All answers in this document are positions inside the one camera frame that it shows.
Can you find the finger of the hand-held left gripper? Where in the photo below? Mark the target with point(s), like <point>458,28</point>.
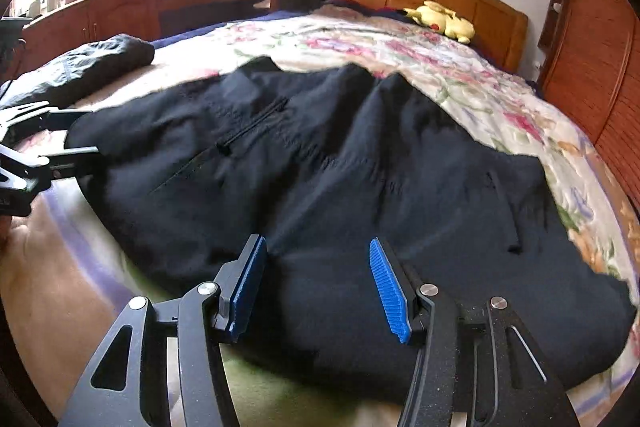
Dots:
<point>70,117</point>
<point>70,157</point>

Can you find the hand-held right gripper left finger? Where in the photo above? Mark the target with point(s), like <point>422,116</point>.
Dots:
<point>247,292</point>

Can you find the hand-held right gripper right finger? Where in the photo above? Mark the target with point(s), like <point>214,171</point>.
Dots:
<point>390,292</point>

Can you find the black coat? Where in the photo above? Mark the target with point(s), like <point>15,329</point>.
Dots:
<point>325,167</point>

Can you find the dark folded garment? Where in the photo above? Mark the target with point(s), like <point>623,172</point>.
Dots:
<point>100,57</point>

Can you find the wooden desk cabinet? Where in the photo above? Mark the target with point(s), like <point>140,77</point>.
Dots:
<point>125,12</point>

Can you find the blue bed sheet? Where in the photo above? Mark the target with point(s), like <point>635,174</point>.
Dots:
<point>172,39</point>

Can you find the floral blanket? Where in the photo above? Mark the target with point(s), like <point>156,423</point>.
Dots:
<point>400,52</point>

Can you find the yellow plush toy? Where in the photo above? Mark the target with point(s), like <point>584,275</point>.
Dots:
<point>440,19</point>

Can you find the wooden louvered wardrobe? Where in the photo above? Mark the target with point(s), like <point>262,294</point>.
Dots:
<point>600,57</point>

